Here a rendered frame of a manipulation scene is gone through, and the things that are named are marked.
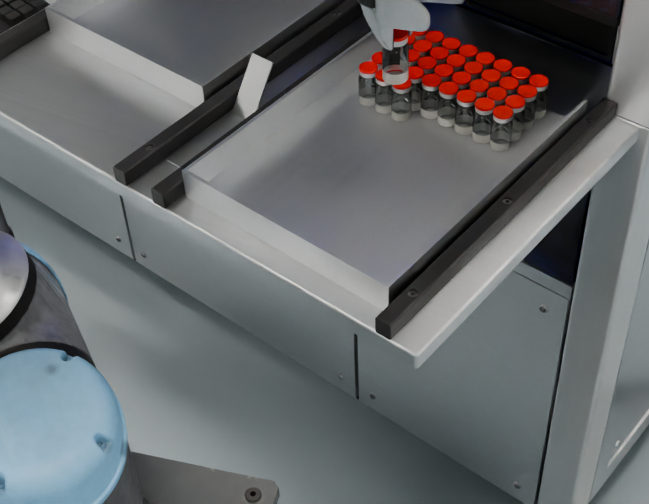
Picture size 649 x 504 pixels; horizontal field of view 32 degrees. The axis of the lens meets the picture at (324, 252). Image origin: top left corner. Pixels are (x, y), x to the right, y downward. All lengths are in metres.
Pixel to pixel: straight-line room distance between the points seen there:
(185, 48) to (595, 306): 0.59
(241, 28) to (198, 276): 0.79
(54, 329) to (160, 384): 1.25
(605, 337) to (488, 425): 0.35
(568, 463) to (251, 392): 0.66
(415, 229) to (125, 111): 0.37
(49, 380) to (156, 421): 1.26
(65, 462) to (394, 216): 0.46
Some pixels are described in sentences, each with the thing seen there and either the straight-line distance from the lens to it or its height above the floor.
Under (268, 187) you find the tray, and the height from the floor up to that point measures 0.88.
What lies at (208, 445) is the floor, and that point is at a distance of 2.06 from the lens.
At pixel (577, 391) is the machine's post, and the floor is 0.42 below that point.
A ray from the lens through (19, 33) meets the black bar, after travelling 1.42.
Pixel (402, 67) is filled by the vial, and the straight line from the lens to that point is 0.95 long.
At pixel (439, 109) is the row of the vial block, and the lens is 1.23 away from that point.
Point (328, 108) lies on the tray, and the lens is 1.27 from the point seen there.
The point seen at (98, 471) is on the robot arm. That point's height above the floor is 0.99.
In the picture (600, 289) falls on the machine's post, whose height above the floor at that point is 0.62.
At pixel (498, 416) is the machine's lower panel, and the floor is 0.27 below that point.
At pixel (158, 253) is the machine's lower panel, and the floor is 0.16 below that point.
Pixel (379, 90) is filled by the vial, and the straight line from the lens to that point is 1.24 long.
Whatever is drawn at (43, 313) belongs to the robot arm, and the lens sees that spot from 0.92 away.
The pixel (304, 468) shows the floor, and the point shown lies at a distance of 2.01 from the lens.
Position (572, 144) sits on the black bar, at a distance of 1.20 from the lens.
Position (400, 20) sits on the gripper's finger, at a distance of 0.89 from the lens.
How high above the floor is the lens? 1.66
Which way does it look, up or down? 45 degrees down
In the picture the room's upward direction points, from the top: 3 degrees counter-clockwise
